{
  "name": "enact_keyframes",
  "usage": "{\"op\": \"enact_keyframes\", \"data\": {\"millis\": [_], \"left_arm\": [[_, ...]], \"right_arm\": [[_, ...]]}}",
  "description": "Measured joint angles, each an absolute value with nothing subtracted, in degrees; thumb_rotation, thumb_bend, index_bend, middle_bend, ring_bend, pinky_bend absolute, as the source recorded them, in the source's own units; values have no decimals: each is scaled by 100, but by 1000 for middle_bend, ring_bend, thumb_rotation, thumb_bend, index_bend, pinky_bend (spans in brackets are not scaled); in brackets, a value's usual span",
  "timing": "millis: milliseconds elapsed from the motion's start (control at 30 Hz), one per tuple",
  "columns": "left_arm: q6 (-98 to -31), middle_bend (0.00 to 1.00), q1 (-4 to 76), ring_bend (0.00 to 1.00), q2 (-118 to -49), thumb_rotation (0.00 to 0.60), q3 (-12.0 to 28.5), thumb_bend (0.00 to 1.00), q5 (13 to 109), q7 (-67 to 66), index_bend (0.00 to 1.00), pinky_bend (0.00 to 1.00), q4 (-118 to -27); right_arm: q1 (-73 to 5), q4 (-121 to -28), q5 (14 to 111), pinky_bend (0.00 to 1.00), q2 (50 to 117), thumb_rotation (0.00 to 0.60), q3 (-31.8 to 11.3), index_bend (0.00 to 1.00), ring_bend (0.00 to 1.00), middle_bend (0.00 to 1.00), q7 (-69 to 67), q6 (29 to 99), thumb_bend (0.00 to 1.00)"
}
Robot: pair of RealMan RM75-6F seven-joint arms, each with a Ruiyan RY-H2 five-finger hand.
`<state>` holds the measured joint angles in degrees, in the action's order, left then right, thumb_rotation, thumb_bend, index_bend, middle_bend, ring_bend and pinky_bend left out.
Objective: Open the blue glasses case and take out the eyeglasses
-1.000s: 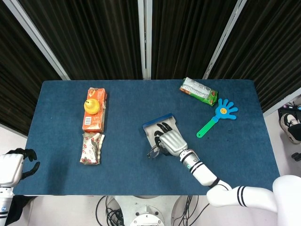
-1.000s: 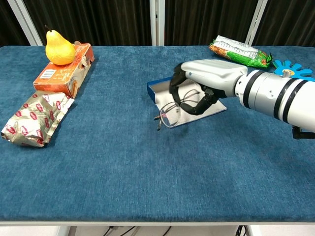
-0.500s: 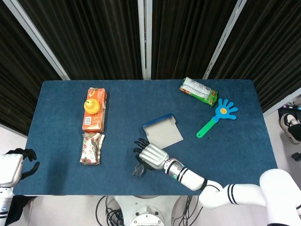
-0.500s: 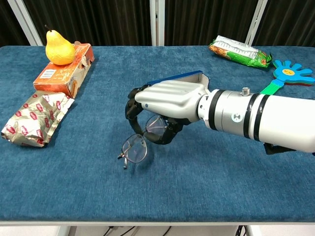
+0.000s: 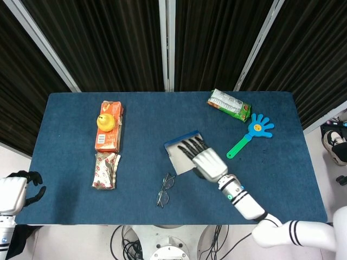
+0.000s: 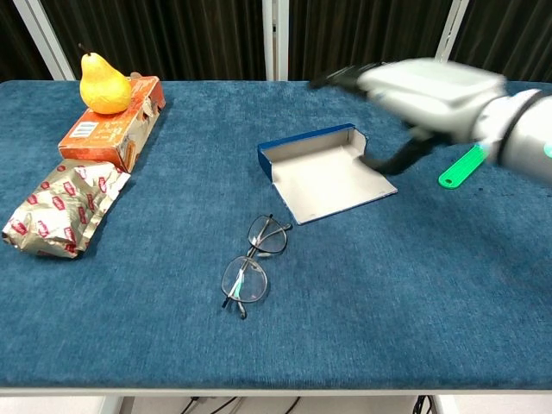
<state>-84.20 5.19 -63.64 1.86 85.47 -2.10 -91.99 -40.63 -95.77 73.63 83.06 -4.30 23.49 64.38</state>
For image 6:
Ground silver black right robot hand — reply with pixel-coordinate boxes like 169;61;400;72
308;58;508;176

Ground blue glasses case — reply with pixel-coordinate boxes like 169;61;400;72
257;122;398;226

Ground thin metal eyeglasses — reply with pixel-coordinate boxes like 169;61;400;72
221;213;293;320

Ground blue carpeted table top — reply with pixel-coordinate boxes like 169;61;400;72
0;79;552;392

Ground orange cardboard box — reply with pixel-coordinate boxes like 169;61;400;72
58;72;167;173

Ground blue hand clapper toy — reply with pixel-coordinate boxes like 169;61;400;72
437;144;488;190

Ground dark pleated curtain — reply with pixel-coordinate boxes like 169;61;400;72
0;0;552;83

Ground yellow pear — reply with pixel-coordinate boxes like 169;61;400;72
78;42;134;116

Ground gold foil snack bag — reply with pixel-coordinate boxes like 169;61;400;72
1;158;132;260

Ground white slanted frame post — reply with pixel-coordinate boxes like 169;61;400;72
12;0;77;82
434;0;470;62

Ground white upright frame post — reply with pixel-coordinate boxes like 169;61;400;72
262;0;290;82

